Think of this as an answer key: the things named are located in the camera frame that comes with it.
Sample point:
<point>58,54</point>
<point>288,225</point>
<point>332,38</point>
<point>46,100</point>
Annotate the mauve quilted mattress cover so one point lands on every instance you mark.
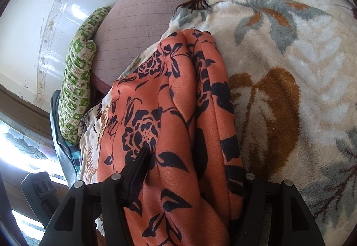
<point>139,25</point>

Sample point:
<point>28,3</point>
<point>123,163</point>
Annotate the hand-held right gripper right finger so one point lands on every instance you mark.
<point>251,193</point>

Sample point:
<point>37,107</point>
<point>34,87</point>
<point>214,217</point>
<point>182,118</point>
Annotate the grey-blue sweater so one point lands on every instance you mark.
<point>60,137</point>

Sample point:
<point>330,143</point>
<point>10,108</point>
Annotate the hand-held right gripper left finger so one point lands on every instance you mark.
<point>136,170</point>

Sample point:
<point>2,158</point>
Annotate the green checked pillow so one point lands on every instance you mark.
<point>78,81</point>

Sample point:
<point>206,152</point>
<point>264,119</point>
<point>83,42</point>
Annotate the orange floral garment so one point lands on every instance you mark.
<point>178,112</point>

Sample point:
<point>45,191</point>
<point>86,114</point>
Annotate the leaf print fleece blanket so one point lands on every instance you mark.
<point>292,53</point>

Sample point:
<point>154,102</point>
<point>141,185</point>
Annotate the teal blue striped sweater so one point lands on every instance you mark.
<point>75,156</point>

